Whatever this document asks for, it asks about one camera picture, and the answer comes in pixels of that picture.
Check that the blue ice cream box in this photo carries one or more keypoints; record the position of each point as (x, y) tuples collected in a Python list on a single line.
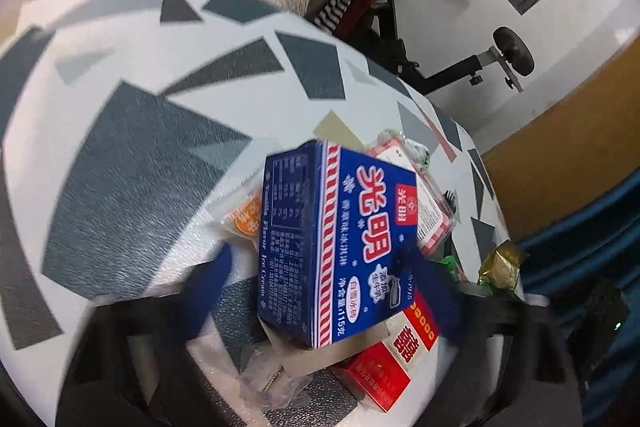
[(350, 232)]

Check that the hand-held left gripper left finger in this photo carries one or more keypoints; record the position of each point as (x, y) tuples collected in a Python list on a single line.
[(212, 279)]

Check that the gold foil wrapper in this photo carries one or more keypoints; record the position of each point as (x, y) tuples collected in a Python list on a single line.
[(500, 264)]

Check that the green wrapper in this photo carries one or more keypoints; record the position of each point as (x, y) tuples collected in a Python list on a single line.
[(450, 263)]

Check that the small black plastic fork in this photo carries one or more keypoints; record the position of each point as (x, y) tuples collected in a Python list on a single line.
[(450, 202)]

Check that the orange wooden panel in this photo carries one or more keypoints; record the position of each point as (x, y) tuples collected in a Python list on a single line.
[(575, 147)]

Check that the dark blue cloth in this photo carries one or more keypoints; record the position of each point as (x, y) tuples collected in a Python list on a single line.
[(575, 257)]

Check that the red and white cigarette box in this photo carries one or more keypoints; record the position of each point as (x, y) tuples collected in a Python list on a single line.
[(385, 367)]

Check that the pink and white packet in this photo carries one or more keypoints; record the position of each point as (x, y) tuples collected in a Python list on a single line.
[(432, 207)]

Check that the orange sauce sachet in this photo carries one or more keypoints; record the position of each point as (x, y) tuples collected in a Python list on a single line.
[(242, 217)]

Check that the black exercise bike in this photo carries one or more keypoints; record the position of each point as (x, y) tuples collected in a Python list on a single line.
[(512, 49)]

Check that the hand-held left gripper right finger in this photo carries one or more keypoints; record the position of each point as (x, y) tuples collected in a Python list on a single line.
[(432, 294)]

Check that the clear plastic screw bag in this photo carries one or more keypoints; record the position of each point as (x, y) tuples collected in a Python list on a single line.
[(270, 377)]

